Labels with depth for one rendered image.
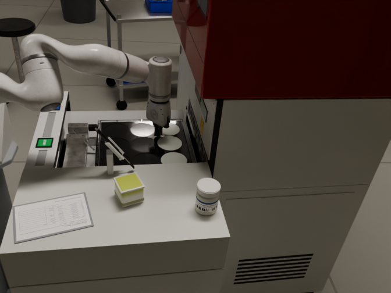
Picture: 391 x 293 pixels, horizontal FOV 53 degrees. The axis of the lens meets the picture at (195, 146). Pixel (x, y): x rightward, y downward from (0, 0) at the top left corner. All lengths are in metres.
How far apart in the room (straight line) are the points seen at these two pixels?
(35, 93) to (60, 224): 0.38
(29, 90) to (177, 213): 0.56
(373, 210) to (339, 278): 0.70
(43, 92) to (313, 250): 1.37
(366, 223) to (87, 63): 2.20
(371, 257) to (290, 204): 1.10
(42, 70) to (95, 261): 0.56
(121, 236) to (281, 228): 0.83
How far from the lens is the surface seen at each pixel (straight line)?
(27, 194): 1.32
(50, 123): 1.65
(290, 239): 1.84
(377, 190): 3.19
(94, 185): 1.31
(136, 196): 1.21
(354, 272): 2.54
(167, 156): 1.53
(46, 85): 1.20
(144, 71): 1.34
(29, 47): 1.24
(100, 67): 1.18
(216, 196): 1.17
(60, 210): 1.24
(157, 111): 1.54
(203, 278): 1.30
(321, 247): 1.97
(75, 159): 1.57
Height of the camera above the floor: 1.83
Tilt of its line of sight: 36 degrees down
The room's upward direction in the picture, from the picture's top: 6 degrees clockwise
